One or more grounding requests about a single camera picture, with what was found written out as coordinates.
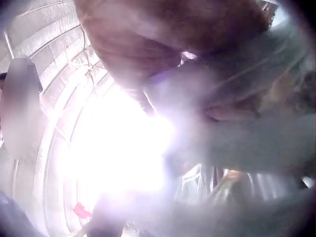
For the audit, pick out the person's right hand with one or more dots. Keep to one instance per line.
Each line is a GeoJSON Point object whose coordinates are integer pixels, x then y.
{"type": "Point", "coordinates": [172, 24]}

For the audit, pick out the person's right fingers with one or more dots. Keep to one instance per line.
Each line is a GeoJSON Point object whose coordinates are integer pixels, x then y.
{"type": "Point", "coordinates": [133, 61]}

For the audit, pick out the grey translucent plastic bag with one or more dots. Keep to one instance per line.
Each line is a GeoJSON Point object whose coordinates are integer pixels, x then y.
{"type": "Point", "coordinates": [246, 148]}

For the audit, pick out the red cloth piece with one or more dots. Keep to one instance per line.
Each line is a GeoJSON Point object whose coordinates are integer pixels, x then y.
{"type": "Point", "coordinates": [81, 209]}

